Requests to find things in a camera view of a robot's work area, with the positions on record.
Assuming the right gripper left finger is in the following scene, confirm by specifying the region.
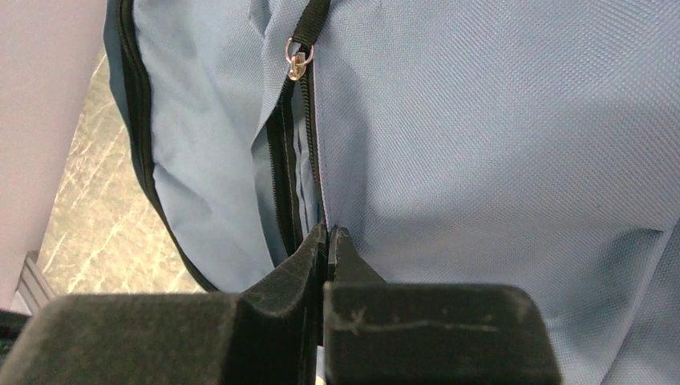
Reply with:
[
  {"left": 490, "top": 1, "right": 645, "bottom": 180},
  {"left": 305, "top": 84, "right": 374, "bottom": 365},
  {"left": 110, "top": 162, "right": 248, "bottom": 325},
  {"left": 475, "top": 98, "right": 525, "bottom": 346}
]
[{"left": 1, "top": 225, "right": 327, "bottom": 384}]

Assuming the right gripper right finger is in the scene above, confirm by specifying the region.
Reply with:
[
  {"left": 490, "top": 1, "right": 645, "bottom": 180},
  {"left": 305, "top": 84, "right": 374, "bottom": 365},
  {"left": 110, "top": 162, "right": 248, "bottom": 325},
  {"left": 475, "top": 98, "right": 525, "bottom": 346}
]
[{"left": 323, "top": 227, "right": 562, "bottom": 384}]

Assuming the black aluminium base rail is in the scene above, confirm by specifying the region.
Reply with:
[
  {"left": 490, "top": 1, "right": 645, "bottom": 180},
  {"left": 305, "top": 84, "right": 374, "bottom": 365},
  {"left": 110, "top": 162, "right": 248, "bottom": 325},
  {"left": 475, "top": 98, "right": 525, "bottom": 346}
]
[{"left": 10, "top": 250, "right": 56, "bottom": 315}]

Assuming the blue-grey backpack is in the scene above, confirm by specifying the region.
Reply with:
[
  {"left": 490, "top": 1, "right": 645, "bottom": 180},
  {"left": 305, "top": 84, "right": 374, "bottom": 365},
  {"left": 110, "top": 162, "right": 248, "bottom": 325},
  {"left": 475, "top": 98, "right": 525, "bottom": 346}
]
[{"left": 103, "top": 1, "right": 679, "bottom": 384}]

